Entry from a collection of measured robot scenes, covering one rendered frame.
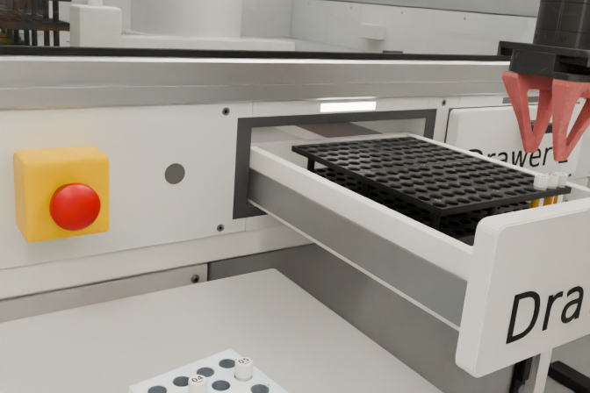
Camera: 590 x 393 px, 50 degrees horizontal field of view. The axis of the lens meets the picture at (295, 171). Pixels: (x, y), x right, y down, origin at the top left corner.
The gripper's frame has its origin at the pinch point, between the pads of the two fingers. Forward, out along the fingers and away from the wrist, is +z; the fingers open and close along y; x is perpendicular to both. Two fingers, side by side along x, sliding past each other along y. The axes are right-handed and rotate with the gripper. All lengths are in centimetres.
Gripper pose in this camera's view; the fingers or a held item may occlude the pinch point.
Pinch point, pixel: (546, 147)
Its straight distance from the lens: 62.6
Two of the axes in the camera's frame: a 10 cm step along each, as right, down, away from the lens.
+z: -0.9, 9.6, 2.5
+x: 8.6, -0.5, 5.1
